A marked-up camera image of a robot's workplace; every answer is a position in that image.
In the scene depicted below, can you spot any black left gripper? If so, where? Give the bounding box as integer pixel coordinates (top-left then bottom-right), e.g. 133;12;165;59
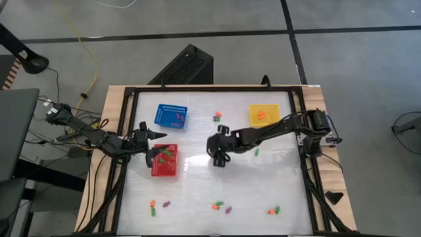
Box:
130;120;172;168

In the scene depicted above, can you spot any dark grey desk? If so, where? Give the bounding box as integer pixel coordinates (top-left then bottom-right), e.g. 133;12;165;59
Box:
0;88;40;182

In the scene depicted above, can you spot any black stand base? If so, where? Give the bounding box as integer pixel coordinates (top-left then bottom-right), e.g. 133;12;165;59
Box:
0;22;50;75

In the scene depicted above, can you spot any black metal table frame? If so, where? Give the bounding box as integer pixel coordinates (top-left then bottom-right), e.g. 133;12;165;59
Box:
75;84;359;237

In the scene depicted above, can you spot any black floor beam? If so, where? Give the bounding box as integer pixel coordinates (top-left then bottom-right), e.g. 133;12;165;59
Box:
12;159;87;192

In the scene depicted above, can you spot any white cable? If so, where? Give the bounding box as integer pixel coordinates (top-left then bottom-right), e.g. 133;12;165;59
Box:
95;0;139;10

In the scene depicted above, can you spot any orange black striped board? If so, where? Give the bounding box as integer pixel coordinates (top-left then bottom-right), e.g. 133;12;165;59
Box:
1;59;22;90

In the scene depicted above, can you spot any black triangular bracket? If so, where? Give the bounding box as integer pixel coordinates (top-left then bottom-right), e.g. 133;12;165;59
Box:
324;190;345;206

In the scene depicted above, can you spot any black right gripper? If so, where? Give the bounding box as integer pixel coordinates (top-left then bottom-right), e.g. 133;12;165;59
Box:
207;124;233;169

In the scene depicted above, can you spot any red plastic basket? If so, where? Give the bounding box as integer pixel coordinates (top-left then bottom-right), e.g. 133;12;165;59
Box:
151;143;179;178

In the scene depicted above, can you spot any yellow cable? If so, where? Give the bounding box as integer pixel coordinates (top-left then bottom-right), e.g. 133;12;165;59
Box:
52;0;99;152

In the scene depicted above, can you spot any black computer tower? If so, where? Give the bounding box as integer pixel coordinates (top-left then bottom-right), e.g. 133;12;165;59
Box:
147;43;214;86

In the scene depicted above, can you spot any blue plastic basket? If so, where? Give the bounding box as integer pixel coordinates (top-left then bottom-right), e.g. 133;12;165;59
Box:
153;103;189;130

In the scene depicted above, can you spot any yellow plastic basket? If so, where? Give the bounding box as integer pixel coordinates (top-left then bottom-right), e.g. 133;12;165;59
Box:
249;103;282;128

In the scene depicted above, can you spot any grey stand foot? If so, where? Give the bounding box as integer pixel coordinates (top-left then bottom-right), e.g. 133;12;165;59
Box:
393;117;421;134

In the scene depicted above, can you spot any black cable loop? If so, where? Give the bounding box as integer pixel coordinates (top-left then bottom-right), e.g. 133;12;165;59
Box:
390;111;421;165

